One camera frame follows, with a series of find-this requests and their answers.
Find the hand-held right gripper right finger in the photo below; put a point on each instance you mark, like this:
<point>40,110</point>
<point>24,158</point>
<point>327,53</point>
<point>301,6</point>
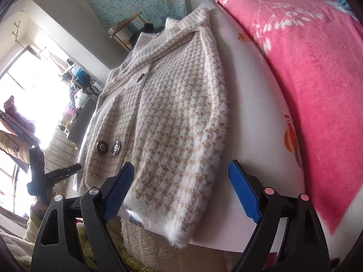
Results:
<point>245,195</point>

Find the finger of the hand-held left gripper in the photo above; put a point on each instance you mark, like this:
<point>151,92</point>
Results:
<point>37,164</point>
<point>63,173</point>

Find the brown hanging jacket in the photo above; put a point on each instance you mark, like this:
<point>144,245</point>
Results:
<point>14,147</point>

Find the dark cabinet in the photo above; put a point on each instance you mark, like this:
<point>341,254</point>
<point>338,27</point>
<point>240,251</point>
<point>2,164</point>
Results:
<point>82,124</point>

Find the beige white houndstooth coat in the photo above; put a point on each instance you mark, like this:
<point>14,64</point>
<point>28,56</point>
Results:
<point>170,104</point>

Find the bicycle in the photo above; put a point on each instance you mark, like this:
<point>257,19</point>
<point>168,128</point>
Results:
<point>90,87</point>

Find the wooden chair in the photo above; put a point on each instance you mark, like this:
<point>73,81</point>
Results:
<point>124,24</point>

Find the wall hook rack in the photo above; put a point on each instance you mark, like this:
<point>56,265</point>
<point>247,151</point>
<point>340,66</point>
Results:
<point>17,31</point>

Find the pink quilted hanging garment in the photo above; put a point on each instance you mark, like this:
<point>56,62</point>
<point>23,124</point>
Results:
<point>19,119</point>

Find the pink floral blanket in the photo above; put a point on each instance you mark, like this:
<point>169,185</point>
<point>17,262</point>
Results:
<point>312,76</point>

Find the teal floral hanging cloth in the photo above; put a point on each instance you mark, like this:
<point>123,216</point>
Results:
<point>141,0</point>

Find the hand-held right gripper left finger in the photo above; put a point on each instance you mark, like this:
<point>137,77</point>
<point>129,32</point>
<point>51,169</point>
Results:
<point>119,192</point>

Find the black bag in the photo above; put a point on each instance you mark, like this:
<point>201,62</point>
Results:
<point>147,29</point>

